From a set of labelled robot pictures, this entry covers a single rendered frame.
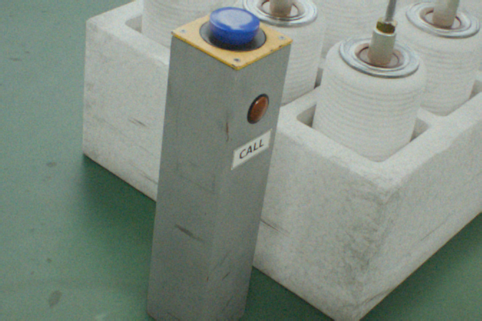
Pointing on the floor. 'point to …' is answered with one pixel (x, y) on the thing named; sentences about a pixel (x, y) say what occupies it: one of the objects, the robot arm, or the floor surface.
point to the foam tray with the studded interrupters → (299, 175)
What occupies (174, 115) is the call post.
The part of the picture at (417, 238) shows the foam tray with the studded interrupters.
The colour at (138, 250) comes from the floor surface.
